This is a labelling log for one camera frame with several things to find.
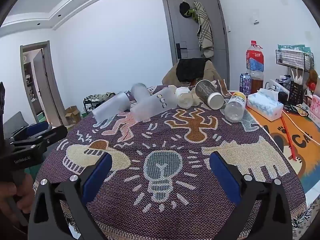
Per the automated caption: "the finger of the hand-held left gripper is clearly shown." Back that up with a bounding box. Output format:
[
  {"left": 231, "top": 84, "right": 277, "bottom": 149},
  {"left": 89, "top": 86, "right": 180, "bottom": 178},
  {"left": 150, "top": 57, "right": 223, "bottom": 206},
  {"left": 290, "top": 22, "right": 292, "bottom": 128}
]
[
  {"left": 9, "top": 121, "right": 53, "bottom": 143},
  {"left": 10, "top": 125, "right": 68, "bottom": 155}
]

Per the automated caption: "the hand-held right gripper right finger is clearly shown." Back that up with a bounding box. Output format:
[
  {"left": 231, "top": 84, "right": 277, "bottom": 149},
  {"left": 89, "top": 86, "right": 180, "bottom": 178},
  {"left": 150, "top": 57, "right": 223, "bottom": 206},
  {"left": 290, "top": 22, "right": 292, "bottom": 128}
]
[{"left": 209, "top": 151, "right": 293, "bottom": 240}]

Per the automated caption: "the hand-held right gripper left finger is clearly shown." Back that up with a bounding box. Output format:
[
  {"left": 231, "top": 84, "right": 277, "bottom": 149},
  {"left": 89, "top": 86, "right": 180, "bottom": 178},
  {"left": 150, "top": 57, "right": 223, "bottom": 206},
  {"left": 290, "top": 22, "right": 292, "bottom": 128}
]
[{"left": 27, "top": 152, "right": 113, "bottom": 240}]

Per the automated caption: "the plain frosted plastic cup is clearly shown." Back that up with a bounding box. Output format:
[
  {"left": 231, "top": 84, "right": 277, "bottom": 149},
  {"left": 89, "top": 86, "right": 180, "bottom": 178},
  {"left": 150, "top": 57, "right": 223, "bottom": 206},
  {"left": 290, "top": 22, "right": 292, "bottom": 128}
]
[{"left": 92, "top": 92, "right": 131, "bottom": 123}]

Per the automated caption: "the frosted cup with stickers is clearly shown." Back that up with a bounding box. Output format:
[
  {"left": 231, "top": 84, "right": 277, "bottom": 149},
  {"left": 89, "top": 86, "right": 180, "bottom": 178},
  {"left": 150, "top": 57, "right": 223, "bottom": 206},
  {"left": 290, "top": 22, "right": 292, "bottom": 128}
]
[{"left": 130, "top": 87, "right": 178, "bottom": 122}]

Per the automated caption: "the dark printed paper cup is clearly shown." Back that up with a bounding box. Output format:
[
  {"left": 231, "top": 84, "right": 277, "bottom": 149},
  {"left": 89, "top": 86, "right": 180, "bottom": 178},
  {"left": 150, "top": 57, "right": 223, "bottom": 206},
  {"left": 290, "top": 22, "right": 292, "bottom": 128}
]
[{"left": 195, "top": 79, "right": 225, "bottom": 110}]

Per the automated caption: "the small frosted plastic cup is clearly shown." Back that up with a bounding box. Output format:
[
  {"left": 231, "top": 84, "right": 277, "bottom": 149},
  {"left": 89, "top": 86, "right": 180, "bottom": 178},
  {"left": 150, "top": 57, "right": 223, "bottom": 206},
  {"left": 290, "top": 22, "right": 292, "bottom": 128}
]
[{"left": 131, "top": 83, "right": 150, "bottom": 103}]

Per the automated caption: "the person's left hand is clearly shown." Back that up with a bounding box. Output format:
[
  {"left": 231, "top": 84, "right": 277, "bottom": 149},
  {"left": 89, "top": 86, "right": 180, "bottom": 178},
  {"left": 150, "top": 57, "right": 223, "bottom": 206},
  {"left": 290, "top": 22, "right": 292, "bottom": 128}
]
[{"left": 0, "top": 174, "right": 35, "bottom": 220}]

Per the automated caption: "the grey sofa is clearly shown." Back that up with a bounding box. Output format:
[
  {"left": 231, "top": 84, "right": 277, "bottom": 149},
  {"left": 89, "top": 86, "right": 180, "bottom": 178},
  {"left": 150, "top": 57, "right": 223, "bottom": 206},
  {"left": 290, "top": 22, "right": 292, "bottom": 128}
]
[{"left": 2, "top": 111, "right": 29, "bottom": 140}]

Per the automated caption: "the cardboard box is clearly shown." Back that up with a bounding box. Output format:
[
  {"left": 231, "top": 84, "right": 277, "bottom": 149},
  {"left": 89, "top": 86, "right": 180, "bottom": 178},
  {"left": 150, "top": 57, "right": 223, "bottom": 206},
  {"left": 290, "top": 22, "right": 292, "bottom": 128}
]
[{"left": 64, "top": 106, "right": 82, "bottom": 126}]

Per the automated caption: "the grey interior doorway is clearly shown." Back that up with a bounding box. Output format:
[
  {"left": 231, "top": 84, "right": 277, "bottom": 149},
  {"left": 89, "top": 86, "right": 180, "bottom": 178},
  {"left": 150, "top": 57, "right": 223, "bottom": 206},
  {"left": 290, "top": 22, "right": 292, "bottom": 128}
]
[{"left": 20, "top": 41, "right": 63, "bottom": 128}]

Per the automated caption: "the black shoe rack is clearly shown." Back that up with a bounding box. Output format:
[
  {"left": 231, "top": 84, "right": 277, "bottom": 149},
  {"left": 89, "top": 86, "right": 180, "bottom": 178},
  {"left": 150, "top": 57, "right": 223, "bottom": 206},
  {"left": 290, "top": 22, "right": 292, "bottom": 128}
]
[{"left": 83, "top": 92, "right": 117, "bottom": 115}]

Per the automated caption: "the printed woven blanket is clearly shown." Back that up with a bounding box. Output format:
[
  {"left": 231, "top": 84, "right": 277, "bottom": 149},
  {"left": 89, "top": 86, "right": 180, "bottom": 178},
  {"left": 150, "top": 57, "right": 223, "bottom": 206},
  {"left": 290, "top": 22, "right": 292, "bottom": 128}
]
[{"left": 34, "top": 80, "right": 312, "bottom": 240}]

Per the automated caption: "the clear bottle with yellow label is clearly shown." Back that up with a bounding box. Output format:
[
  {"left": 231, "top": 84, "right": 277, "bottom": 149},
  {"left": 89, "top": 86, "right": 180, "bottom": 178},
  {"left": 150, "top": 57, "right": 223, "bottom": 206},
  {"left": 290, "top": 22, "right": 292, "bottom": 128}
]
[{"left": 224, "top": 92, "right": 247, "bottom": 123}]

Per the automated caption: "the red stick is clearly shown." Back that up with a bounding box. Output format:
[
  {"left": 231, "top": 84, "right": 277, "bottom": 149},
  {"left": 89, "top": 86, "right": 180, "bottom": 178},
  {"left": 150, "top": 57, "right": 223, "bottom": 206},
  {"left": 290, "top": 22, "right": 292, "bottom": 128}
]
[{"left": 280, "top": 116, "right": 298, "bottom": 161}]

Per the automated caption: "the white tissue pack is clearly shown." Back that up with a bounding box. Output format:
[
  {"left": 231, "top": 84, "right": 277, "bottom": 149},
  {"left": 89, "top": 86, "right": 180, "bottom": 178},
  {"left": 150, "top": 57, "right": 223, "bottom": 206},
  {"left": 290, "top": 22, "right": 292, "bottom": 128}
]
[{"left": 247, "top": 88, "right": 284, "bottom": 122}]

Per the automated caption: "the orange cartoon desk mat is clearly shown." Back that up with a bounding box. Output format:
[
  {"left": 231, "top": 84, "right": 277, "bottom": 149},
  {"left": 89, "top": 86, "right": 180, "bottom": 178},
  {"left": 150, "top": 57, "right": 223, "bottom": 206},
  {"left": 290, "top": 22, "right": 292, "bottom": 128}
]
[{"left": 246, "top": 105, "right": 320, "bottom": 188}]

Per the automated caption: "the small clear plastic jar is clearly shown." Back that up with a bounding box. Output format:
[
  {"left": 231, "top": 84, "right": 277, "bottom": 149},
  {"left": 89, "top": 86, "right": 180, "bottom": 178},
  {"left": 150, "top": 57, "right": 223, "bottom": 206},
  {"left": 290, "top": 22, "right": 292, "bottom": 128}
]
[{"left": 175, "top": 87, "right": 194, "bottom": 109}]

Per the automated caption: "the blue drink carton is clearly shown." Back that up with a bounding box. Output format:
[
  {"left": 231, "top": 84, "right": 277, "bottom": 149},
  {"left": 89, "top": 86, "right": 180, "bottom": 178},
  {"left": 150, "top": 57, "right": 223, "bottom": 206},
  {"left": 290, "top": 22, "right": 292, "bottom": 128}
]
[{"left": 239, "top": 73, "right": 251, "bottom": 96}]

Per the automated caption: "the white power strip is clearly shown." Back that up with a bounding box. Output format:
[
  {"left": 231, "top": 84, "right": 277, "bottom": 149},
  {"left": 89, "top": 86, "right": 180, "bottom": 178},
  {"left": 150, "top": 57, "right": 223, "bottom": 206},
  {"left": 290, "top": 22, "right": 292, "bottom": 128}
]
[{"left": 265, "top": 79, "right": 292, "bottom": 93}]

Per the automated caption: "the black utensil holder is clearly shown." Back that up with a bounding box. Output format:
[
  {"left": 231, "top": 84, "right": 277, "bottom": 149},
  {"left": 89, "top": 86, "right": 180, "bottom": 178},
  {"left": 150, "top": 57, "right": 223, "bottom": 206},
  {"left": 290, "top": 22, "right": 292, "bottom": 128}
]
[{"left": 290, "top": 80, "right": 304, "bottom": 105}]

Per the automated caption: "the black cloth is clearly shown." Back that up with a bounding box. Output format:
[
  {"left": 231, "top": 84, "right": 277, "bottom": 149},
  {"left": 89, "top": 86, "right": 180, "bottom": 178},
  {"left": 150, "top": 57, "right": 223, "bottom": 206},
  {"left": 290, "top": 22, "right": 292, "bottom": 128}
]
[{"left": 176, "top": 58, "right": 207, "bottom": 83}]

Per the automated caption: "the pink box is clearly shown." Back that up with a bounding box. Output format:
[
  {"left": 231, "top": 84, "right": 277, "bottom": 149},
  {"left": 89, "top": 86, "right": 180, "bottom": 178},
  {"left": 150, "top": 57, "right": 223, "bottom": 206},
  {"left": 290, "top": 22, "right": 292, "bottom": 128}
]
[{"left": 309, "top": 95, "right": 320, "bottom": 120}]

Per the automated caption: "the large bottle with red label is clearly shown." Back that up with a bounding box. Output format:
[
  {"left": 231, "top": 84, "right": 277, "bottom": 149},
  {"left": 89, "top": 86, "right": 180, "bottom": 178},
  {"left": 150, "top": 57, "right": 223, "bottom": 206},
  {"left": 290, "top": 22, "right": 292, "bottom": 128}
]
[{"left": 246, "top": 40, "right": 265, "bottom": 94}]

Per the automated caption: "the brown plush toy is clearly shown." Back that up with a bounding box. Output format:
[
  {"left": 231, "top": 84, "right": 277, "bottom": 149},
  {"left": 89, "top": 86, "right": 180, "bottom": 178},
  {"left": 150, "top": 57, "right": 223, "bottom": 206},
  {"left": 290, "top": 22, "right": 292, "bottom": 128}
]
[{"left": 307, "top": 69, "right": 319, "bottom": 87}]

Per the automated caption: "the plaid scarf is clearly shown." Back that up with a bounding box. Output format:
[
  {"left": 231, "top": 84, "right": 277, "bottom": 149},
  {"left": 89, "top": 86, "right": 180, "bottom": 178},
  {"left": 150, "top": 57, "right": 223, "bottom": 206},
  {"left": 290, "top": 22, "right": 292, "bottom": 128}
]
[{"left": 194, "top": 0, "right": 214, "bottom": 58}]

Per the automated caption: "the grey door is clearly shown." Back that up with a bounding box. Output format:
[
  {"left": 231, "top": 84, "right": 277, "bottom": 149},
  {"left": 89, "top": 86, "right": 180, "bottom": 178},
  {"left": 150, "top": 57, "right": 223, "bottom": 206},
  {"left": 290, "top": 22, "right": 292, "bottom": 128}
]
[{"left": 161, "top": 0, "right": 230, "bottom": 90}]

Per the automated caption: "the green plush toy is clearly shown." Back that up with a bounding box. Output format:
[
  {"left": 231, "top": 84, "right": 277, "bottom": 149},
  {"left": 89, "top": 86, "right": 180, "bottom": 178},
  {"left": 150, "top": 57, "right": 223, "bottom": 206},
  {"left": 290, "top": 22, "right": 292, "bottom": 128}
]
[{"left": 184, "top": 9, "right": 198, "bottom": 21}]

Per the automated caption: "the black hat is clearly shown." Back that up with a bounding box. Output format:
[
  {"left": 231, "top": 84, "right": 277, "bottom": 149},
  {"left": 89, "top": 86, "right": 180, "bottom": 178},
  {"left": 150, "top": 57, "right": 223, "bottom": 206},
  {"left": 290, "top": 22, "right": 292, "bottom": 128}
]
[{"left": 179, "top": 1, "right": 192, "bottom": 18}]

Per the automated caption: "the white cable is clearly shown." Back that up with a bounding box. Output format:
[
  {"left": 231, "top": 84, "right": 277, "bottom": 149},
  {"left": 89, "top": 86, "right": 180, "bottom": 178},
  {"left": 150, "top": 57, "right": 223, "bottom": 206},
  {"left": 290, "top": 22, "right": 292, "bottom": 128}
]
[{"left": 282, "top": 110, "right": 320, "bottom": 147}]

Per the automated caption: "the black door lock handle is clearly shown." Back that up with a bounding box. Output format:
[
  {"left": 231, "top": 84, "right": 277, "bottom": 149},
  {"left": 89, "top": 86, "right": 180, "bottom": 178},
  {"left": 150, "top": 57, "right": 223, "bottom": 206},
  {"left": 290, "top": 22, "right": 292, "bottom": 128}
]
[{"left": 176, "top": 43, "right": 187, "bottom": 59}]

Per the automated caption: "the black wire basket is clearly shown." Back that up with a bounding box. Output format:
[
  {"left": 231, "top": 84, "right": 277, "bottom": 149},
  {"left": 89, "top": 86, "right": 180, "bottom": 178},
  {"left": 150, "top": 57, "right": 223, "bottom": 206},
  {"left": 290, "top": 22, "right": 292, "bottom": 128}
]
[{"left": 275, "top": 49, "right": 314, "bottom": 71}]

